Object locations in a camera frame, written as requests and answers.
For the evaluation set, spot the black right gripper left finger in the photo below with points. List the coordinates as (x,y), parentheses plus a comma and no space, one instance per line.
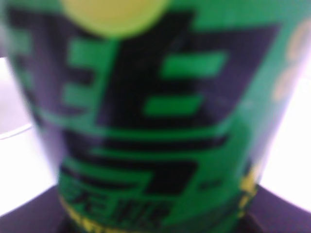
(42,214)

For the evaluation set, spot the white paper cup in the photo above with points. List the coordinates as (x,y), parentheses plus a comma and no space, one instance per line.
(22,159)

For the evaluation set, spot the green soda bottle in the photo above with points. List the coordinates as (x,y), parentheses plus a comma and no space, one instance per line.
(156,114)

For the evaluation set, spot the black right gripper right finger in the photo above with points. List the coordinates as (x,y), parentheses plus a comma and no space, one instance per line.
(269,213)

